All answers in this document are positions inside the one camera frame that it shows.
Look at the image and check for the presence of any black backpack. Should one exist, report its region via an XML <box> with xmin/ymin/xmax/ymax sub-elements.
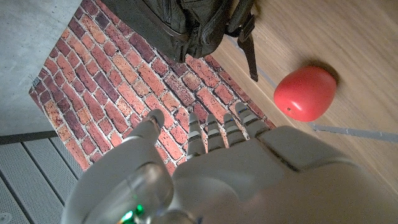
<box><xmin>101</xmin><ymin>0</ymin><xmax>261</xmax><ymax>83</ymax></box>

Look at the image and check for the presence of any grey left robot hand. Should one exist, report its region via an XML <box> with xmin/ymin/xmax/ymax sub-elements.
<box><xmin>60</xmin><ymin>101</ymin><xmax>398</xmax><ymax>224</ymax></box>

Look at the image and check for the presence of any brick wall print backdrop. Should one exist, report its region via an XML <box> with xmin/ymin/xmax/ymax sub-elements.
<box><xmin>27</xmin><ymin>0</ymin><xmax>278</xmax><ymax>175</ymax></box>

